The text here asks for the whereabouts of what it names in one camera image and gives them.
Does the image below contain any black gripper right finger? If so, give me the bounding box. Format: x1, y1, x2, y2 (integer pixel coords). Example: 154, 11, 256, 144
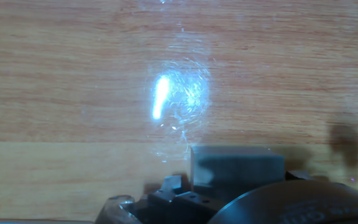
285, 170, 316, 182

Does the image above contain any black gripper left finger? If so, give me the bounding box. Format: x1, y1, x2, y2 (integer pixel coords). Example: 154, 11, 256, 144
141, 174, 227, 224

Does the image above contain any pale wooden cube block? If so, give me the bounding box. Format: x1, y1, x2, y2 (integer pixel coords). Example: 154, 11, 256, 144
190, 145, 286, 203

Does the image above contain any glossy wood-pattern mat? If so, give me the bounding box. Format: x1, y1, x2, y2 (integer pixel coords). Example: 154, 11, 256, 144
0, 0, 358, 222

